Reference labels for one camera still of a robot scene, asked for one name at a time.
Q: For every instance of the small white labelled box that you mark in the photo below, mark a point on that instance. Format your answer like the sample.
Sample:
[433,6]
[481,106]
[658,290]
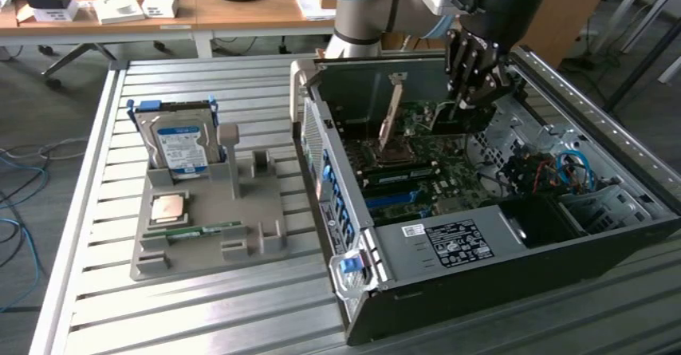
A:
[159,7]

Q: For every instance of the grey power supply unit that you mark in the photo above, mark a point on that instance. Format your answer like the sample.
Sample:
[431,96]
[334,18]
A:
[409,251]

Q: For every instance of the black open PC case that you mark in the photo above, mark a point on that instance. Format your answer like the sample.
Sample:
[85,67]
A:
[478,291]

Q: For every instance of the blue case latch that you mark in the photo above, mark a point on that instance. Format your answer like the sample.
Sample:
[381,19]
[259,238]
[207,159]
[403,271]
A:
[350,267]

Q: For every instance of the blue expansion slot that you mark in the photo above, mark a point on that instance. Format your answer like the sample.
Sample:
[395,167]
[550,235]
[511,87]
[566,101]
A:
[393,200]

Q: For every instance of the white booklet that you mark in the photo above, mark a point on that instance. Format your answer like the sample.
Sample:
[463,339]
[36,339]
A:
[313,6]

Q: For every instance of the green RAM stick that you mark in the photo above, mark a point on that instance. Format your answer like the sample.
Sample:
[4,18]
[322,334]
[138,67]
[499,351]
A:
[179,232]

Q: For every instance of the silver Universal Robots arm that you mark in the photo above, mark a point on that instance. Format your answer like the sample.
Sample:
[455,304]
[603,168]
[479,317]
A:
[361,20]

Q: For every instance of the black plastic fan shroud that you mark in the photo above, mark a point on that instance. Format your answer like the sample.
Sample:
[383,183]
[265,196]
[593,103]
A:
[542,223]

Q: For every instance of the CPU socket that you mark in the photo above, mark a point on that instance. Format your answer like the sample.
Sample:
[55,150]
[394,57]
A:
[401,156]

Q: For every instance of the grey printed parts rack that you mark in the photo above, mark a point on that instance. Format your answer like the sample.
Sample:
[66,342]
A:
[211,211]

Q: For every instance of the wooden cabinet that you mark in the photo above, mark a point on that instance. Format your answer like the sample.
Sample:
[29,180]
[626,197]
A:
[579,12]

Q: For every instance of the black Nvidia graphics card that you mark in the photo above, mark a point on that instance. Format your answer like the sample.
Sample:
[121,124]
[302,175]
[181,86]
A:
[393,107]

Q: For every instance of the black RAM slot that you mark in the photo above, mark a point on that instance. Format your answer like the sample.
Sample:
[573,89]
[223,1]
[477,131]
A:
[398,171]
[398,182]

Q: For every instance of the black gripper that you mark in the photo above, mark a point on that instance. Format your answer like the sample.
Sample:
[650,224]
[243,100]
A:
[499,16]

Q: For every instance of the silver CPU chip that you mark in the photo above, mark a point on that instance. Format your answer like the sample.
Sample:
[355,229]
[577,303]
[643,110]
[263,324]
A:
[166,209]

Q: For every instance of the grey metal disk bay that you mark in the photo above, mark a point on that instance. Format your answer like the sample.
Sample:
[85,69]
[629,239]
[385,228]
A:
[601,211]

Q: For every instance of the hard disk with blue carrier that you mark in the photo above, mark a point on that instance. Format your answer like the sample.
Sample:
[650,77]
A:
[179,147]

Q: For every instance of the flat white box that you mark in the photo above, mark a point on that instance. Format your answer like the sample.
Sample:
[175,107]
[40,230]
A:
[118,10]

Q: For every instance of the open white box black inside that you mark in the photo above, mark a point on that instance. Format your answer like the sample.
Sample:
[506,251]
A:
[53,12]

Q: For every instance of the green motherboard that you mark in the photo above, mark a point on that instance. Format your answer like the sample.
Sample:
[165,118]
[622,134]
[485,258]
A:
[462,179]

